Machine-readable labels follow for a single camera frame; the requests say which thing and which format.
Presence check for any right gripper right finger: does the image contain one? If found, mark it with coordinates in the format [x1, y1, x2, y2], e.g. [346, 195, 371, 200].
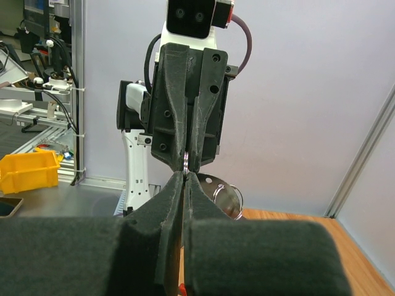
[183, 173, 352, 295]

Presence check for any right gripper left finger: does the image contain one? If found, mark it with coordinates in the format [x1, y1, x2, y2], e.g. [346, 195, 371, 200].
[1, 171, 184, 295]

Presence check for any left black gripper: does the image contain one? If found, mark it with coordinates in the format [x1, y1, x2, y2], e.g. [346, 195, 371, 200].
[144, 43, 236, 171]

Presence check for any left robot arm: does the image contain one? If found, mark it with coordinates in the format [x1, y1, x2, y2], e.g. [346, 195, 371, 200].
[117, 43, 237, 214]

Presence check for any smartphone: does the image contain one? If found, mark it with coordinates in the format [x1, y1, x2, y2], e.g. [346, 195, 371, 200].
[0, 197, 23, 218]

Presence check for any yellow plastic bin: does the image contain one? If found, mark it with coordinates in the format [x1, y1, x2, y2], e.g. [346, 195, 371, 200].
[1, 150, 60, 195]

